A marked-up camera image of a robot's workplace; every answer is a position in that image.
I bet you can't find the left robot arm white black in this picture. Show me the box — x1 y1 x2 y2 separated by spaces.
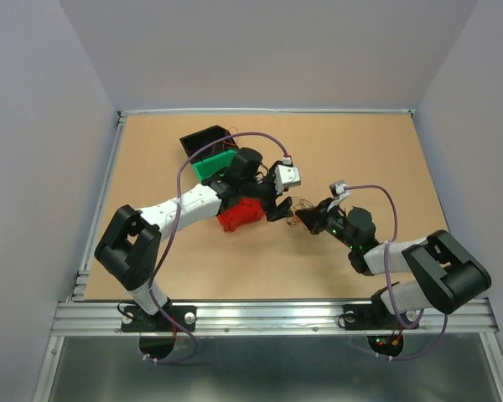
94 147 301 330

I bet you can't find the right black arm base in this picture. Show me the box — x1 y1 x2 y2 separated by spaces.
337 303 400 331

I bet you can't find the orange cable tangle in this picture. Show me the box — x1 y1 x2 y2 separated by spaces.
285 198 319 229

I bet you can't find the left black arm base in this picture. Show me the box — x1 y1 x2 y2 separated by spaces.
117 303 197 332

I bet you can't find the black plastic bin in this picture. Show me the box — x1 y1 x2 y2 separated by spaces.
179 125 238 160

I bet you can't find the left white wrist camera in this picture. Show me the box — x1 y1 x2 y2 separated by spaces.
274 157 301 194

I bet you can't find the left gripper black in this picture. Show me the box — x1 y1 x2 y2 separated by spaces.
240 160 293 220

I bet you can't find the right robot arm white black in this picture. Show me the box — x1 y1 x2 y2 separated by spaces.
295 198 492 329

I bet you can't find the red plastic bin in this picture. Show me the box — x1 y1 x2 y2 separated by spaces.
217 198 264 232

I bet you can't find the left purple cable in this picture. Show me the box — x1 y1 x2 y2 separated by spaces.
141 132 294 364

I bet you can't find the purple cable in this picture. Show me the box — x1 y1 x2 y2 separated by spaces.
341 183 449 362
141 132 294 364

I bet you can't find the aluminium front rail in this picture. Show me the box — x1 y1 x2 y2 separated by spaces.
50 299 499 338

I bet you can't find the green plastic bin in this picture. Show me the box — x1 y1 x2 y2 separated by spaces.
192 150 236 181

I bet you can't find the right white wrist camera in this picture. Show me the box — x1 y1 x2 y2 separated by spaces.
329 180 351 208

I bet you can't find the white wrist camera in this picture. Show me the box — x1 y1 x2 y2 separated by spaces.
329 180 351 208
274 157 301 194

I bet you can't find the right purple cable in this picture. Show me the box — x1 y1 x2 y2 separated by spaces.
341 183 449 362

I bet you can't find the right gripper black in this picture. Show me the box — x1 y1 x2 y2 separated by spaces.
293 197 357 250

